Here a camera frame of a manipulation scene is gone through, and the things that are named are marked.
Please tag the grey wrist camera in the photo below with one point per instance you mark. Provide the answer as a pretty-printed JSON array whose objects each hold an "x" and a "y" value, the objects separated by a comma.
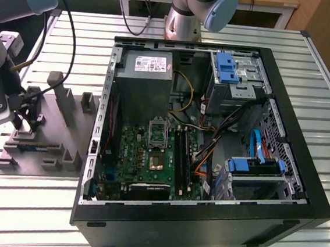
[{"x": 13, "y": 41}]

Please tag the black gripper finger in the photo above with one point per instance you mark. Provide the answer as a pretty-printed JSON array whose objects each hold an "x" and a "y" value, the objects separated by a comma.
[
  {"x": 36, "y": 120},
  {"x": 18, "y": 119}
]

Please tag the black graphics card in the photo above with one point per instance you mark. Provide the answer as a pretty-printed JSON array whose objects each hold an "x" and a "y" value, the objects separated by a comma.
[{"x": 147, "y": 190}]

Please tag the blue plastic drive bracket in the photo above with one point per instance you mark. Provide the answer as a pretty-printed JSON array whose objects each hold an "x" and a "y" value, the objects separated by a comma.
[{"x": 226, "y": 59}]

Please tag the hard disk in blue carrier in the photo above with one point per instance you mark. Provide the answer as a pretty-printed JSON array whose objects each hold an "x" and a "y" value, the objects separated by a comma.
[{"x": 241, "y": 165}]

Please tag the CPU socket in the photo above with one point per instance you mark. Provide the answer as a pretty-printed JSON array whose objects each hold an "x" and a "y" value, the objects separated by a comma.
[{"x": 156, "y": 162}]

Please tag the grey power supply unit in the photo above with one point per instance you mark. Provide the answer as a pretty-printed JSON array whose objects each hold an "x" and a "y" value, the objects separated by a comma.
[{"x": 141, "y": 92}]

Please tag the black RAM slot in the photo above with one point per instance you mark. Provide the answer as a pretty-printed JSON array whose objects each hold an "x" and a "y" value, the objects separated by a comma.
[
  {"x": 179, "y": 160},
  {"x": 188, "y": 160}
]

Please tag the wooden desk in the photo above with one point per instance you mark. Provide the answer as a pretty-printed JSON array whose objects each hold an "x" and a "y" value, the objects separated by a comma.
[{"x": 270, "y": 1}]

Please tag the blue plastic latch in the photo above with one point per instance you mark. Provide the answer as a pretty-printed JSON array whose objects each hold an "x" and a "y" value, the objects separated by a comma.
[{"x": 91, "y": 189}]

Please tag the silver drive cage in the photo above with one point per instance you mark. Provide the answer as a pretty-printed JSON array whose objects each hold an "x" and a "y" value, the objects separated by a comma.
[{"x": 242, "y": 91}]

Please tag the RAM stick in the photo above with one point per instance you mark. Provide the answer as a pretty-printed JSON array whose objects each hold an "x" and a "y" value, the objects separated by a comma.
[{"x": 38, "y": 147}]

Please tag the green motherboard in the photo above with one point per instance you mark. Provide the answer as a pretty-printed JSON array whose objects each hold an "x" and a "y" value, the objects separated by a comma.
[{"x": 129, "y": 155}]

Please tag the black PC case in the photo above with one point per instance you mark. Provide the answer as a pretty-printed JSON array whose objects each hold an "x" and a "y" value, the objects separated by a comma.
[{"x": 172, "y": 232}]

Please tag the grey parts rack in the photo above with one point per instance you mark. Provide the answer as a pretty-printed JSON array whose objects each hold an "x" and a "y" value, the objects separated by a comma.
[{"x": 45, "y": 155}]

